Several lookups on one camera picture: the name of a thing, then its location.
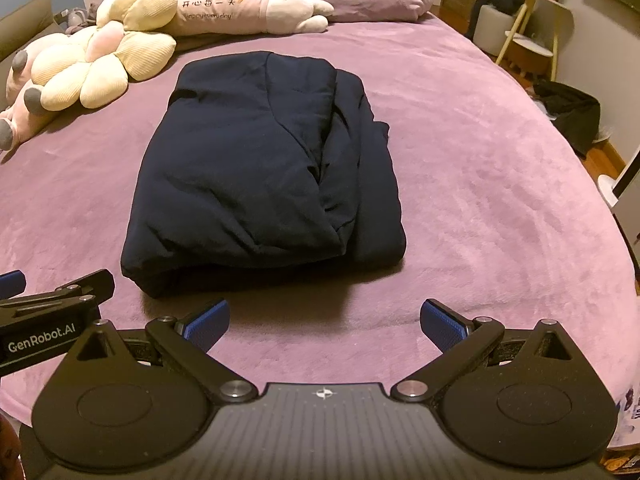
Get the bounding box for black clothes pile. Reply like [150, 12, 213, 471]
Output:
[467, 0, 525, 41]

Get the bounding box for white round stool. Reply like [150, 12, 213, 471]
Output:
[472, 7, 518, 52]

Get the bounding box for long pale rabbit plush pillow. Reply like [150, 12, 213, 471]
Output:
[170, 0, 335, 37]

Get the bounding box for olive padded headboard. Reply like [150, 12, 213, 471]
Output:
[0, 0, 58, 96]

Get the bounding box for cream flower plush cushion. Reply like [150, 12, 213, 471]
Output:
[30, 0, 181, 111]

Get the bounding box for black bag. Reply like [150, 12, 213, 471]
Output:
[532, 79, 601, 158]

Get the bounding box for dark navy garment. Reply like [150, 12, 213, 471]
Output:
[120, 50, 407, 300]

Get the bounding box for yellow side table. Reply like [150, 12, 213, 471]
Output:
[495, 0, 576, 81]

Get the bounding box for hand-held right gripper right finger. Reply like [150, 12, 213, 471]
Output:
[390, 299, 573, 403]

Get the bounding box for pink plush toy grey paws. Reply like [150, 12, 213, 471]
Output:
[0, 25, 101, 152]

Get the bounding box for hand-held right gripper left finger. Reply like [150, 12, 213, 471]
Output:
[75, 299, 258, 403]

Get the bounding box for small grey plush toy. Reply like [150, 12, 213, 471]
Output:
[65, 4, 101, 31]

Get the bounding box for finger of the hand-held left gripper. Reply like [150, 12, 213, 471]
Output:
[0, 269, 116, 319]
[0, 270, 27, 302]

